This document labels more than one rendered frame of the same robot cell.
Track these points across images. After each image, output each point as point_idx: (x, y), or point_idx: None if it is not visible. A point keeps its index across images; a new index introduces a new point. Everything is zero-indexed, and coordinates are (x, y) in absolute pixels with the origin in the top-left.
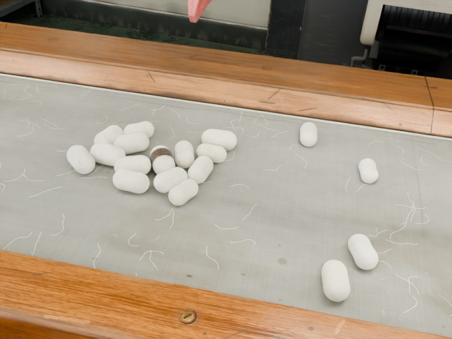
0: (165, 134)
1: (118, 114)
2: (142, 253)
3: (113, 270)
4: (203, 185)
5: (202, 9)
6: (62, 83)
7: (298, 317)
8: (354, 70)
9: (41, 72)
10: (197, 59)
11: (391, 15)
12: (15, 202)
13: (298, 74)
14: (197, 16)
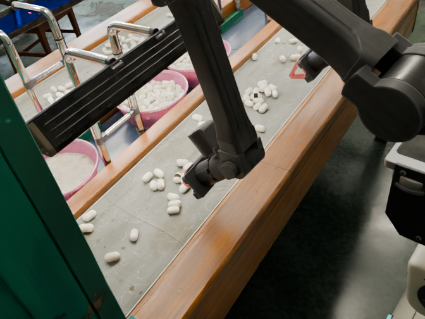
0: (276, 100)
1: (292, 92)
2: None
3: None
4: (245, 106)
5: (294, 76)
6: (319, 80)
7: (188, 105)
8: (300, 148)
9: (326, 75)
10: (320, 105)
11: None
12: (251, 77)
13: (300, 130)
14: (291, 76)
